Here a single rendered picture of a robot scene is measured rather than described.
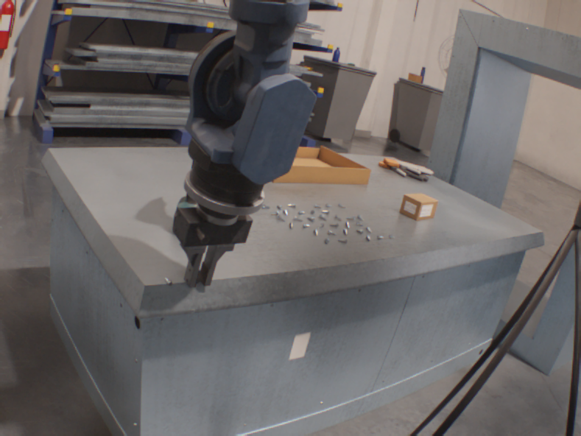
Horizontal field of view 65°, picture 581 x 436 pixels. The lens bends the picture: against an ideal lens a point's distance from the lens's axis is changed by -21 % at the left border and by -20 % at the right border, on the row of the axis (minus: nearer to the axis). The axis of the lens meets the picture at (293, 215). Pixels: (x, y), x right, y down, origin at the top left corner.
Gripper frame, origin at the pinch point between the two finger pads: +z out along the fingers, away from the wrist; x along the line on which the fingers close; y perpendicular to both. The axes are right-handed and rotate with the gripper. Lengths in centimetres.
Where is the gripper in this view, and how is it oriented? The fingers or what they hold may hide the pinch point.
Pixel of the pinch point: (199, 274)
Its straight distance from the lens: 103.2
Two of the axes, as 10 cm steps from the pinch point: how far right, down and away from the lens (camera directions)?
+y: 5.5, 5.4, -6.4
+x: 7.7, -0.3, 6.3
